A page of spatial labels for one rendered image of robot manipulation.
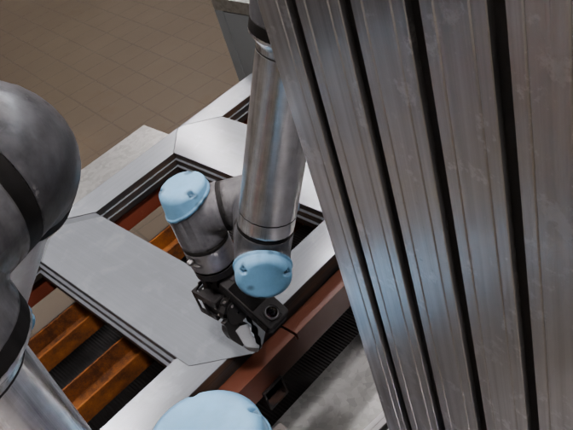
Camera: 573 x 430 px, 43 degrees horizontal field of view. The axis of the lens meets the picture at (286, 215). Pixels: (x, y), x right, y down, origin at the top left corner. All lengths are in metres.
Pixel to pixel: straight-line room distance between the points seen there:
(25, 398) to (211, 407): 0.30
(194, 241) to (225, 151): 0.82
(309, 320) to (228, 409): 0.67
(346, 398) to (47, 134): 1.07
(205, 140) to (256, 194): 1.08
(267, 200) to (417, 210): 0.47
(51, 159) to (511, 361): 0.30
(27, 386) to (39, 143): 0.15
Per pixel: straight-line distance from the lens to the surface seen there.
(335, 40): 0.38
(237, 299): 1.12
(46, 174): 0.46
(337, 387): 1.47
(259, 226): 0.89
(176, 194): 1.03
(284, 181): 0.85
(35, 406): 0.50
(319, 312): 1.41
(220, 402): 0.76
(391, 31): 0.34
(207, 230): 1.05
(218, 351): 1.36
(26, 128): 0.45
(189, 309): 1.46
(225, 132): 1.94
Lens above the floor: 1.83
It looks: 38 degrees down
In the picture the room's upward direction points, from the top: 19 degrees counter-clockwise
